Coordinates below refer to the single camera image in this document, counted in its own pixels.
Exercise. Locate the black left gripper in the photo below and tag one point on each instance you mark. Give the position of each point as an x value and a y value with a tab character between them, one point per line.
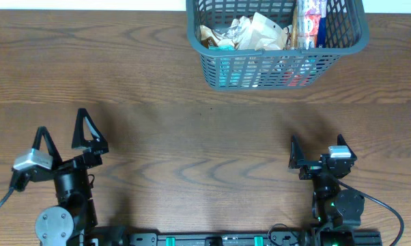
92	161

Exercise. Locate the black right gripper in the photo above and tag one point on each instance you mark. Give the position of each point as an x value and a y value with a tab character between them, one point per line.
297	160

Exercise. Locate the orange capped snack tube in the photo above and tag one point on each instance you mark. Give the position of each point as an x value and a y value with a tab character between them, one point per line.
297	72

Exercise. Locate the grey plastic basket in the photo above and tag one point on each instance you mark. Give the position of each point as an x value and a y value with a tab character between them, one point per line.
346	33

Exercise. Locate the beige brown nut bag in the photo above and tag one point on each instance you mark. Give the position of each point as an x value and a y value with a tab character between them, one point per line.
266	35

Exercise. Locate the tissue pack multipack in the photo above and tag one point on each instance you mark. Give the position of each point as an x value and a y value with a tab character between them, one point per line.
311	24

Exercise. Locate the teal wet wipes pack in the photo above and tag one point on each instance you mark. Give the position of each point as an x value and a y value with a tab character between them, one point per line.
221	48

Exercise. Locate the beige nut snack bag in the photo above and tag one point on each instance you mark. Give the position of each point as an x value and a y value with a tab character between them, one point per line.
208	37

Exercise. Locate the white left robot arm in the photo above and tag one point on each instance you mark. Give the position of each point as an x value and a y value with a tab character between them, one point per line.
72	221

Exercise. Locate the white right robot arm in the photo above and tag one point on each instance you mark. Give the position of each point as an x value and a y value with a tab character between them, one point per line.
337	210

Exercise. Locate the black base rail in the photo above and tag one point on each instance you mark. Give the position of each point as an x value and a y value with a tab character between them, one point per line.
280	236

